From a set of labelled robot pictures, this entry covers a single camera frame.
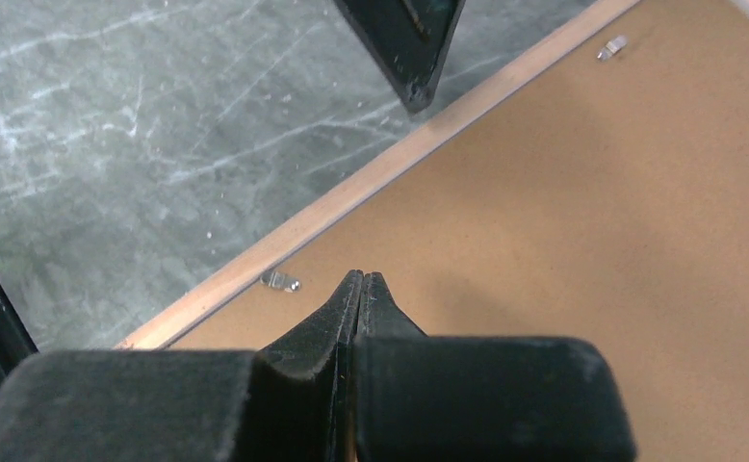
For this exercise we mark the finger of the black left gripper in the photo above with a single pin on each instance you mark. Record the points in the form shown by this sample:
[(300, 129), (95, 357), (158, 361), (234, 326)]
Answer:
[(409, 41)]

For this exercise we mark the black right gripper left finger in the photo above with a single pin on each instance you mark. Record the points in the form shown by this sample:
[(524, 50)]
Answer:
[(285, 402)]

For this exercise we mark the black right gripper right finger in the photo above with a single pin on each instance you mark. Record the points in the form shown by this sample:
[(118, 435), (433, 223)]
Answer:
[(508, 398)]

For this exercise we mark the white wooden picture frame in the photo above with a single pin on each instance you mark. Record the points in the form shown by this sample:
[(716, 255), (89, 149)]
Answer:
[(349, 191)]

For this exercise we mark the brown backing board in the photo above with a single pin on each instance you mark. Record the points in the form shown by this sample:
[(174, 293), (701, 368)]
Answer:
[(687, 390)]

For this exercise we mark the metal turn clip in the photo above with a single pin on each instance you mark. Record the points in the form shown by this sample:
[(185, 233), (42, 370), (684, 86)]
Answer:
[(611, 48), (280, 281)]

